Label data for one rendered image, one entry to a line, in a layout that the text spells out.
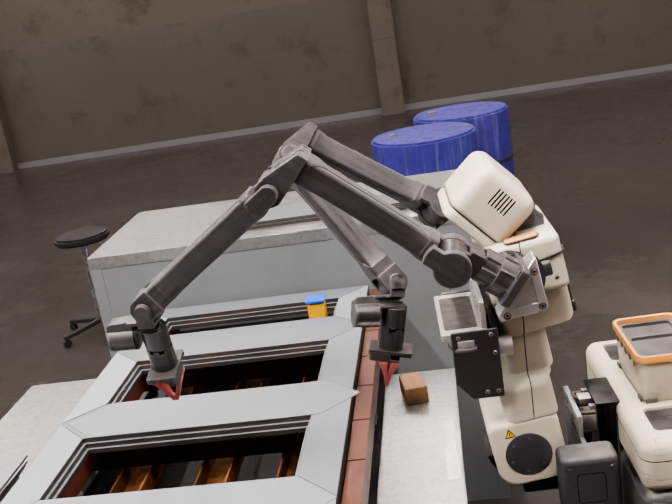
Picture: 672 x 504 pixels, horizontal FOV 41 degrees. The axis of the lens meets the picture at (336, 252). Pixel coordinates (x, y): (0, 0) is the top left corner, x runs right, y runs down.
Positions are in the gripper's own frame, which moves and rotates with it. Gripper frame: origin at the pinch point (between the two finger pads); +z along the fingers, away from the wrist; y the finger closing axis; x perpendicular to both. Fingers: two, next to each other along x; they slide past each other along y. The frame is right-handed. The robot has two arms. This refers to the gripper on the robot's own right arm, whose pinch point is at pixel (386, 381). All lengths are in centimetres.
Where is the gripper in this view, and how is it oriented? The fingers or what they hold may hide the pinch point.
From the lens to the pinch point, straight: 217.4
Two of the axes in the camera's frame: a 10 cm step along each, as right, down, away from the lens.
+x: 0.9, -2.9, 9.5
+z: -0.8, 9.5, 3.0
